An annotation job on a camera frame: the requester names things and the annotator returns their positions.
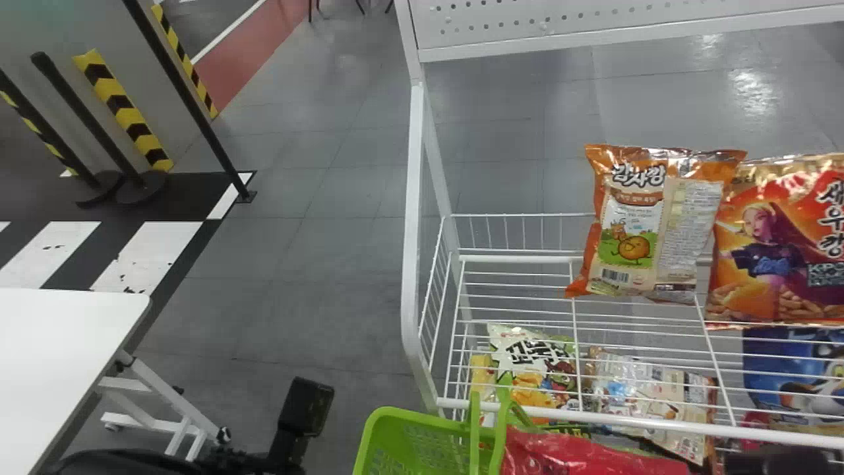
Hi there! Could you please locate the green yellow snack packet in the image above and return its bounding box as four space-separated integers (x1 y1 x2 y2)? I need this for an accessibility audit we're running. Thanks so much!
469 323 582 425

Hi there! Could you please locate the orange snack packet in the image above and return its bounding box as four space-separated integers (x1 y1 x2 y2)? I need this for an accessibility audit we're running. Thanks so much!
565 144 748 306

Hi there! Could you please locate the green basket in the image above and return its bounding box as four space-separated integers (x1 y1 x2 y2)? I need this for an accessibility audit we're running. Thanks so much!
352 388 594 475

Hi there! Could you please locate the white snack packet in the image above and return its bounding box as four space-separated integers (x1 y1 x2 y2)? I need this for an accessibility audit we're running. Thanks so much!
583 346 721 465

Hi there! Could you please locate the red snack packet with figure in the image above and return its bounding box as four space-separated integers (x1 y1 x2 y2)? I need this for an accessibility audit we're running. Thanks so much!
704 153 844 330

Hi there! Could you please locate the blue snack packet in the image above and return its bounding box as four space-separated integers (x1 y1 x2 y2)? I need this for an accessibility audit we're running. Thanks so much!
741 326 844 426

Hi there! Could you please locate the black pole on square foot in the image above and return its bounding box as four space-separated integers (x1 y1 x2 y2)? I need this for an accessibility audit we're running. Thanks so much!
121 0 257 204

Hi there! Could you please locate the white side table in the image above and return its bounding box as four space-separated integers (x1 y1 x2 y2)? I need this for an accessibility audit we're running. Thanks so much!
0 288 221 475

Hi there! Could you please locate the white wire rack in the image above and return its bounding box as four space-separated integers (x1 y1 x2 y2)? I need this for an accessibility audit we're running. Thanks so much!
394 0 844 464

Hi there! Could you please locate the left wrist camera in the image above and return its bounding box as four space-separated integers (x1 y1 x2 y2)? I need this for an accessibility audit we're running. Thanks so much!
266 377 336 473

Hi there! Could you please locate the yellow black striped post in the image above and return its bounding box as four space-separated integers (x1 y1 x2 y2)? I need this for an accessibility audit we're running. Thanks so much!
72 49 175 174
0 88 80 178
150 3 220 121

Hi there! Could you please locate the black post on round foot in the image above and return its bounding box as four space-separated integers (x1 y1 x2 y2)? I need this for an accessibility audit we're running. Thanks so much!
0 66 125 209
30 51 167 205

